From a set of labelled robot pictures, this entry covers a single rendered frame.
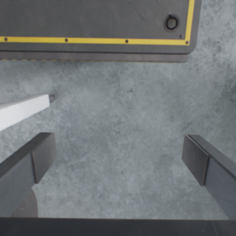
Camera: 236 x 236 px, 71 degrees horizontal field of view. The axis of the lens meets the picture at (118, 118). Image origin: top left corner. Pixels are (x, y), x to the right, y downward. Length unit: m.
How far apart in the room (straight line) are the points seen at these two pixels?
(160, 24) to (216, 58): 0.47
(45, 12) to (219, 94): 0.79
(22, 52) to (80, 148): 0.55
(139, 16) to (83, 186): 0.86
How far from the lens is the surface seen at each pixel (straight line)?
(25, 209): 1.02
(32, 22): 0.54
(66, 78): 0.84
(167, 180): 1.03
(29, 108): 0.63
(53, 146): 0.16
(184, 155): 0.17
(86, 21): 0.50
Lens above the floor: 0.80
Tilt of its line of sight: 74 degrees down
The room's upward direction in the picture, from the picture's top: 180 degrees counter-clockwise
